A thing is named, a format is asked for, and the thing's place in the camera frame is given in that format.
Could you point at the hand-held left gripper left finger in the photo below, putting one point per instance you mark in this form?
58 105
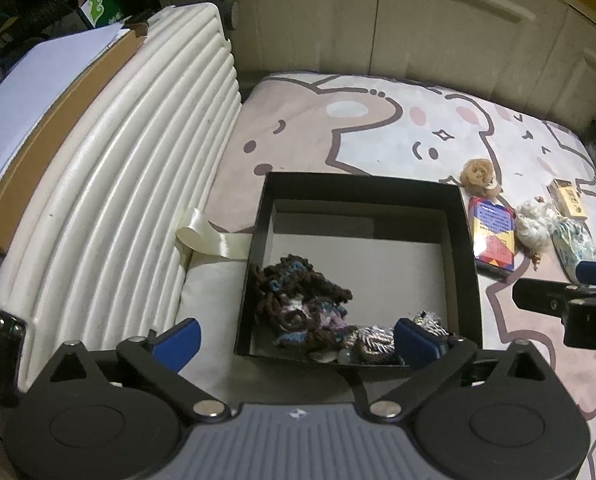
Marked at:
176 344

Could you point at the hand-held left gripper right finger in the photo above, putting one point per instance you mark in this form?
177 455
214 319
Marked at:
417 342

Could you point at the white teal patterned pouch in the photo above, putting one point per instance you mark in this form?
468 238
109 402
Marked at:
573 245

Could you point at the white yarn ball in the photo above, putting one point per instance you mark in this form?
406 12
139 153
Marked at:
534 225

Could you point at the colourful puzzle box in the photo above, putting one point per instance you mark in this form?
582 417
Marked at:
493 235

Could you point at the black cardboard box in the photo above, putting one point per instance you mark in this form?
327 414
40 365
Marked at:
358 230

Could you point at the small yellow box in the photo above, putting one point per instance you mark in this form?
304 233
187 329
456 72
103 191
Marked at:
568 199

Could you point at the cream satin ribbon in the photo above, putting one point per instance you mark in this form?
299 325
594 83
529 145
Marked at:
212 242

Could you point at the dark crochet yarn piece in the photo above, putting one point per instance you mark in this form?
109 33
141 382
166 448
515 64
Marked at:
298 300

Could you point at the brown rose-shaped ornament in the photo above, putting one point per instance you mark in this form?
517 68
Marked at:
479 174

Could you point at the printed cartoon blanket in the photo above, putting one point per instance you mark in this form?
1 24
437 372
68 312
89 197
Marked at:
328 125

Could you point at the brown cardboard box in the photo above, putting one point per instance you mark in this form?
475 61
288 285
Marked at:
57 125

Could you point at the white paper sheet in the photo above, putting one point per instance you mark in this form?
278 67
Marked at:
22 95

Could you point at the cream cabinet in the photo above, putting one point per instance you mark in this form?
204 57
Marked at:
428 25

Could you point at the green and white carton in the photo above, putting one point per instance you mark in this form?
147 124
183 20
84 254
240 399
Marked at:
100 5

